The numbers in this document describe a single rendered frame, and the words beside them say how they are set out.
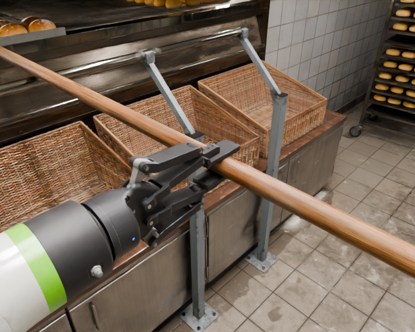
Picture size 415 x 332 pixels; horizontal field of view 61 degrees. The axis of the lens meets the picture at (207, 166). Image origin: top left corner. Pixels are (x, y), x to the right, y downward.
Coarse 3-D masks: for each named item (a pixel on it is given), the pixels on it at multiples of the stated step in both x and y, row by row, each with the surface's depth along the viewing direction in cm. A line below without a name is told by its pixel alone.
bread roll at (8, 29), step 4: (8, 24) 116; (12, 24) 116; (16, 24) 118; (0, 28) 115; (4, 28) 115; (8, 28) 115; (12, 28) 116; (16, 28) 117; (20, 28) 118; (24, 28) 120; (0, 32) 115; (4, 32) 115; (8, 32) 115; (12, 32) 116; (16, 32) 117; (20, 32) 118; (24, 32) 119; (0, 36) 115
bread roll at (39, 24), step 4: (36, 20) 122; (40, 20) 122; (44, 20) 123; (48, 20) 124; (32, 24) 121; (36, 24) 122; (40, 24) 122; (44, 24) 123; (48, 24) 124; (52, 24) 125; (28, 28) 122; (32, 28) 121; (36, 28) 122; (40, 28) 122; (44, 28) 123; (48, 28) 124
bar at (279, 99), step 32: (224, 32) 134; (96, 64) 101; (128, 64) 109; (256, 64) 142; (0, 96) 86; (192, 128) 112; (192, 224) 131; (192, 256) 141; (256, 256) 193; (192, 288) 152; (192, 320) 160
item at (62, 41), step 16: (256, 0) 201; (160, 16) 158; (176, 16) 160; (192, 16) 167; (208, 16) 174; (80, 32) 132; (96, 32) 136; (112, 32) 141; (128, 32) 146; (16, 48) 118; (32, 48) 122; (48, 48) 125
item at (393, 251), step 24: (0, 48) 100; (48, 72) 82; (96, 96) 69; (120, 120) 64; (144, 120) 60; (168, 144) 56; (216, 168) 50; (240, 168) 48; (264, 192) 45; (288, 192) 43; (312, 216) 41; (336, 216) 39; (360, 240) 38; (384, 240) 36; (408, 264) 35
